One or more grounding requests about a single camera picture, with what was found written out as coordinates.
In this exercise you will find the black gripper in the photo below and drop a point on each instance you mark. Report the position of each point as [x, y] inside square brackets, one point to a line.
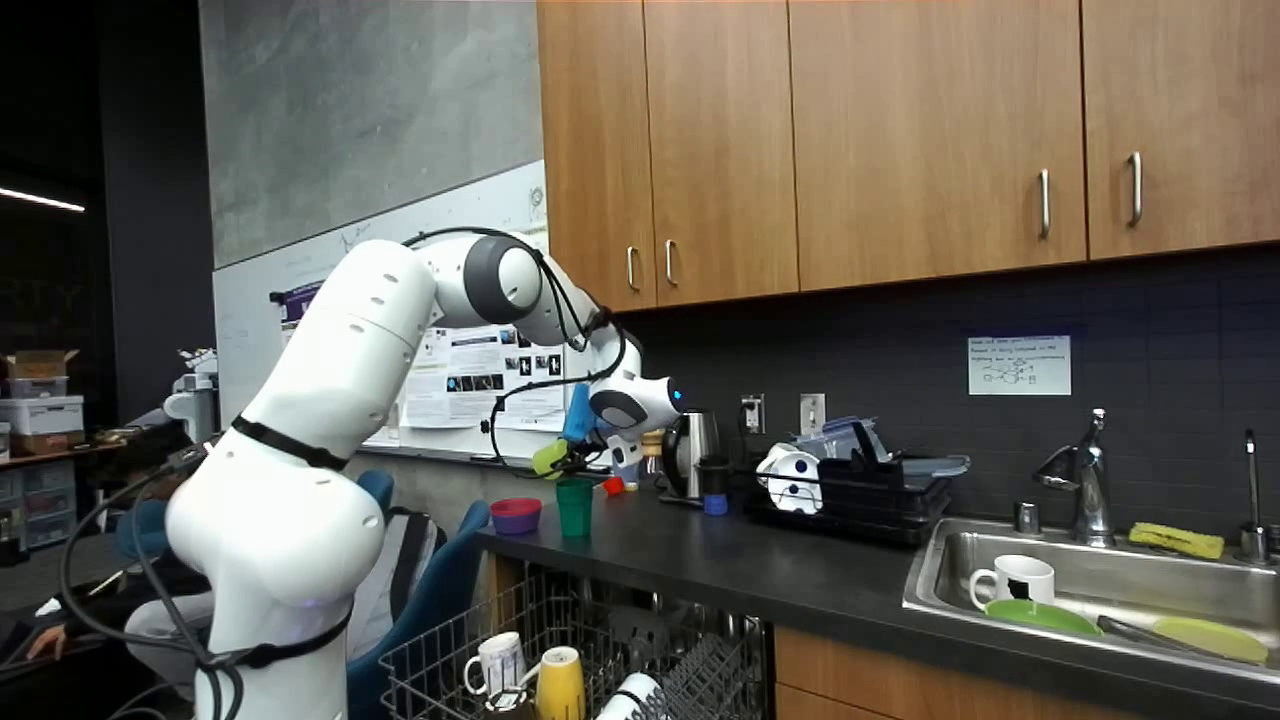
[601, 444]

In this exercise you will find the black dish drying rack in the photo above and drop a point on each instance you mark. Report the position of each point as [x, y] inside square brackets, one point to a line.
[864, 500]

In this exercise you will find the wooden lower cabinet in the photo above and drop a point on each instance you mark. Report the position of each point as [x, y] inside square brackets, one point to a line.
[935, 684]

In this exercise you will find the white wall outlet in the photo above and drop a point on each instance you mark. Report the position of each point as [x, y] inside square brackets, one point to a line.
[755, 413]
[815, 411]

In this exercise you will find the chrome sink sprayer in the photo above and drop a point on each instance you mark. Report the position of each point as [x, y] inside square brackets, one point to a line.
[1252, 494]

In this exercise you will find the cream yellow mug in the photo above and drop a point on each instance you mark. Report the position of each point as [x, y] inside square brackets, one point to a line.
[563, 683]

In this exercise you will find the stainless steel sink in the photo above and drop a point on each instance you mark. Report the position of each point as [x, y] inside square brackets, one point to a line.
[1145, 584]

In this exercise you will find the small blue cup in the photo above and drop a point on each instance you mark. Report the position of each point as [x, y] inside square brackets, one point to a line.
[717, 507]

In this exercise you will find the blue office chair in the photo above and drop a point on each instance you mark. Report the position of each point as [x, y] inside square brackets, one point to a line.
[424, 603]

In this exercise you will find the dark green plastic cup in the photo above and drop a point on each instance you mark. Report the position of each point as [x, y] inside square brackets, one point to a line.
[575, 509]

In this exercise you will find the white mug with dark inside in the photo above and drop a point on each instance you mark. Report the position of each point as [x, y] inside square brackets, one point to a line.
[1012, 581]

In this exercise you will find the research poster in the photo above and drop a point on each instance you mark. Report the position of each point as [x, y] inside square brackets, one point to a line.
[452, 387]

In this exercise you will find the green plate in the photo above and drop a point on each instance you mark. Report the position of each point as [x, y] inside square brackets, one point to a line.
[1047, 616]

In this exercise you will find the white mug with dark band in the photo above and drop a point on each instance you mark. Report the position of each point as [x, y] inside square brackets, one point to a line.
[633, 697]

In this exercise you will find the white paper note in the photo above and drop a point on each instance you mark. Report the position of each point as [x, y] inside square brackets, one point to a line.
[1023, 365]

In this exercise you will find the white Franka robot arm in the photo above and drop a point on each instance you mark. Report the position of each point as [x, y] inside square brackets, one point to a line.
[334, 413]

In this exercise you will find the cardboard box on shelf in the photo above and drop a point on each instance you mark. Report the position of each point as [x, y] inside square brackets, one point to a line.
[40, 371]

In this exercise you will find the chrome kitchen faucet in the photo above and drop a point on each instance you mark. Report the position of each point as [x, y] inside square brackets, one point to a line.
[1085, 480]

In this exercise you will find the whiteboard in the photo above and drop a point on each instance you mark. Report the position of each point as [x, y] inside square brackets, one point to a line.
[441, 213]

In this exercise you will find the wooden upper cabinets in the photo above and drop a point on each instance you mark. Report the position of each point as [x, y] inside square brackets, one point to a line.
[905, 135]

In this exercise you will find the yellow sponge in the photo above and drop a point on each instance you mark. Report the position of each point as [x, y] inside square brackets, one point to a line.
[1176, 543]

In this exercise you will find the stainless steel kettle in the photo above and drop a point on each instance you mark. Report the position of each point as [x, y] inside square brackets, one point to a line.
[694, 460]

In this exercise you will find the plain white mug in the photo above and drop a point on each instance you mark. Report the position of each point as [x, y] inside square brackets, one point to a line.
[500, 666]

